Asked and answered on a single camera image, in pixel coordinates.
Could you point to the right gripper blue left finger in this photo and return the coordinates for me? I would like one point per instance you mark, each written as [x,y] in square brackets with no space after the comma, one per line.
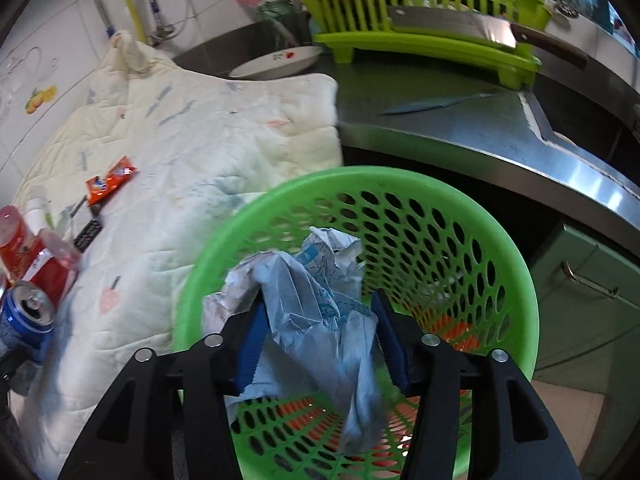
[128,435]

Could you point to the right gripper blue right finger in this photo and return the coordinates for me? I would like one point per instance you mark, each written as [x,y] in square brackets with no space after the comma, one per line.
[513,436]

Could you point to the white paper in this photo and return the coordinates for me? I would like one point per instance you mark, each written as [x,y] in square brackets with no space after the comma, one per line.
[322,336]

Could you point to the blue silver can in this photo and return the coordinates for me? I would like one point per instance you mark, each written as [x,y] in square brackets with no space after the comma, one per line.
[27,321]

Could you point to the red gold drink bottle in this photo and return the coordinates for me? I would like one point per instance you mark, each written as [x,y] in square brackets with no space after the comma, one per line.
[55,266]

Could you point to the red cup with clear lid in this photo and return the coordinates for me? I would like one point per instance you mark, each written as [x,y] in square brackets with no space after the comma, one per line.
[18,244]

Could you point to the orange snack wrapper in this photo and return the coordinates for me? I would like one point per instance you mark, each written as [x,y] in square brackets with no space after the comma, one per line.
[101,187]

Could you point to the white paper cup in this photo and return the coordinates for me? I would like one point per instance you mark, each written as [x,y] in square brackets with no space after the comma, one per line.
[37,213]

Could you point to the green plastic waste basket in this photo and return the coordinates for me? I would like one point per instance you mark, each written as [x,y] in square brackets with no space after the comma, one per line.
[438,256]

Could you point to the green cabinet doors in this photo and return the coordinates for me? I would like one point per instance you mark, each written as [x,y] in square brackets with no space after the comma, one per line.
[588,298]

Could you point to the black small wrapper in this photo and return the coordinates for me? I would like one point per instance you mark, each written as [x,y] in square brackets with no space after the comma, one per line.
[88,234]

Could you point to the white quilted cloth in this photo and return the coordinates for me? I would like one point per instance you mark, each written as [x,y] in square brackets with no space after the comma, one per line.
[202,147]

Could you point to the steel sink basin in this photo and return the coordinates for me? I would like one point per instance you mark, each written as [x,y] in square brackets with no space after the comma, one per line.
[591,112]

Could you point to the white ceramic bowl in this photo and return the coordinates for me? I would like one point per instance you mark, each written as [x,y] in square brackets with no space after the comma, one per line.
[279,64]

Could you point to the green dish rack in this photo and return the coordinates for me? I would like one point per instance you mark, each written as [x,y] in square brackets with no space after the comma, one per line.
[346,26]

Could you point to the green utensil holder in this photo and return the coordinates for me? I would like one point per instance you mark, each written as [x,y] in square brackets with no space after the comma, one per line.
[288,21]

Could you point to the cleaver with wooden handle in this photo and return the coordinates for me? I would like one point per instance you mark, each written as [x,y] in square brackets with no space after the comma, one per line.
[481,29]

